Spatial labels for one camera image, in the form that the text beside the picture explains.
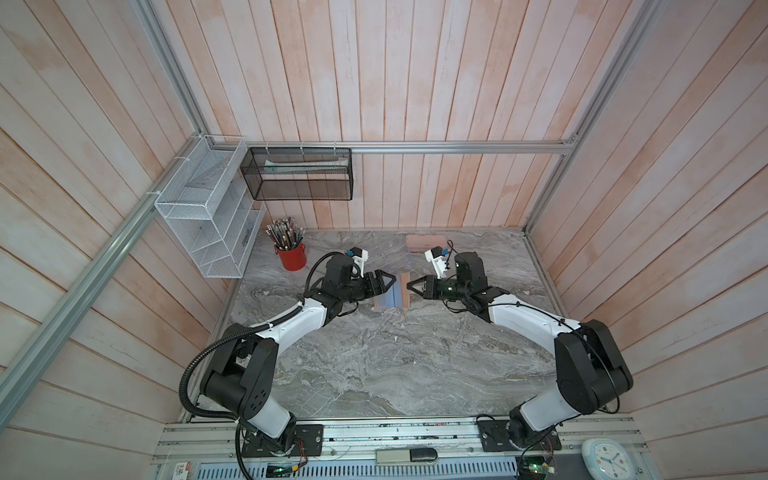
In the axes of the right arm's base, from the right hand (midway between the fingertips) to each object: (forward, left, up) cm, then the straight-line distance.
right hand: (408, 284), depth 85 cm
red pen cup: (+19, +40, -12) cm, 46 cm away
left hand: (0, +6, -1) cm, 6 cm away
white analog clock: (-40, -46, -14) cm, 62 cm away
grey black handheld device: (-40, +1, -12) cm, 42 cm away
